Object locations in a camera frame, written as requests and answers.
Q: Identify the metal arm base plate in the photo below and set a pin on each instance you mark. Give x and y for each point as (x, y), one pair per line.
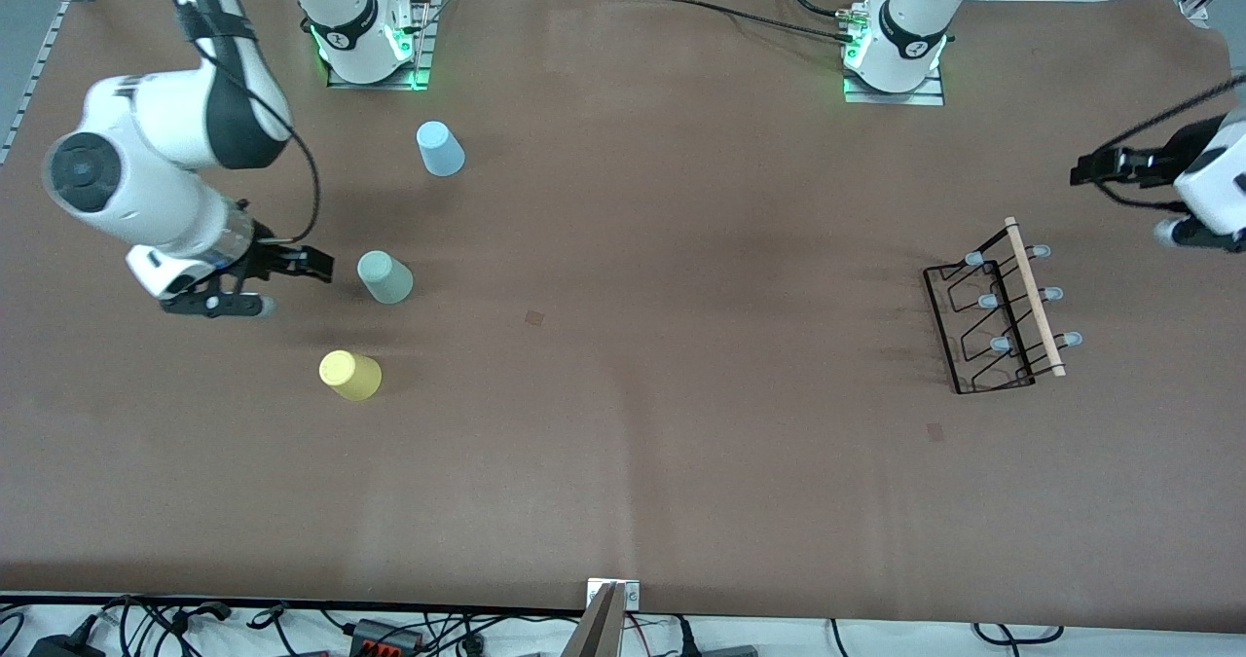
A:
(421, 54)
(891, 97)

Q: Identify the brown table mat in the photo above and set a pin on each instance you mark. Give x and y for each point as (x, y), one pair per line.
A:
(681, 443)

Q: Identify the black orange connector box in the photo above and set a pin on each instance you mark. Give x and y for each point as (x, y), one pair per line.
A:
(384, 636)

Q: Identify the grey adapter block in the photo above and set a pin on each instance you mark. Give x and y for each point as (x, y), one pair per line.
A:
(728, 651)

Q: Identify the mint green plastic cup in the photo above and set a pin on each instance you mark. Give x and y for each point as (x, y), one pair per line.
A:
(384, 277)

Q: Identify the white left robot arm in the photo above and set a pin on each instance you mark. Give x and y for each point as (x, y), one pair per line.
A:
(905, 44)

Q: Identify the yellow plastic cup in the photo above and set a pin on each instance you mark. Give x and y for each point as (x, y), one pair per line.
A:
(350, 375)

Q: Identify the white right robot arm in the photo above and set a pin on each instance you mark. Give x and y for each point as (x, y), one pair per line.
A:
(146, 131)

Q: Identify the aluminium frame post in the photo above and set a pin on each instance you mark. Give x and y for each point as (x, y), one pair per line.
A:
(608, 618)

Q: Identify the light blue plastic cup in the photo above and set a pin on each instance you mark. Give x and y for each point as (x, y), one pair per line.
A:
(440, 151)

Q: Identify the perforated metal rail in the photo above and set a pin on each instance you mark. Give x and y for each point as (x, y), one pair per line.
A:
(29, 83)

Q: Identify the black power adapter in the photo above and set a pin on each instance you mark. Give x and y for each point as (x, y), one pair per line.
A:
(63, 645)

